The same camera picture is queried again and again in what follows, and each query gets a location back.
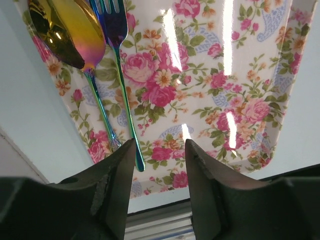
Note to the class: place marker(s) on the iridescent rainbow fork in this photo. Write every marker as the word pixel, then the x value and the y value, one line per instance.
pixel 113 20

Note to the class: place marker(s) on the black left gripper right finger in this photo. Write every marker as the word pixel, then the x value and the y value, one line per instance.
pixel 225 204

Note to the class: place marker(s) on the aluminium frame rail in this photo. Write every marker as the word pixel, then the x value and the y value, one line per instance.
pixel 168 222

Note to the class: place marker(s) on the floral pattern tray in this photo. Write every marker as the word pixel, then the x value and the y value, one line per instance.
pixel 219 72

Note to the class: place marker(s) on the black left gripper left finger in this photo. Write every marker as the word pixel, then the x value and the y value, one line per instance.
pixel 107 186

